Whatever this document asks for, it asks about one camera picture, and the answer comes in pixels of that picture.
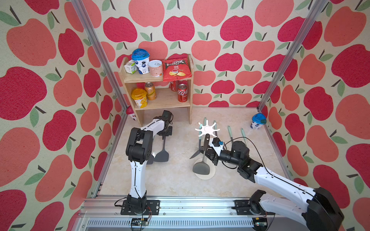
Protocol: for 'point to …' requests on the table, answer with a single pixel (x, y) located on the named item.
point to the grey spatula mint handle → (230, 132)
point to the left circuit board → (139, 222)
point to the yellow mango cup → (139, 96)
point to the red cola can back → (174, 85)
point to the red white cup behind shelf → (129, 111)
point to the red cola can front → (182, 92)
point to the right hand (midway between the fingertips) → (202, 150)
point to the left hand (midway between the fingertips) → (167, 134)
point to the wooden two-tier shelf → (165, 97)
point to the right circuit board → (260, 223)
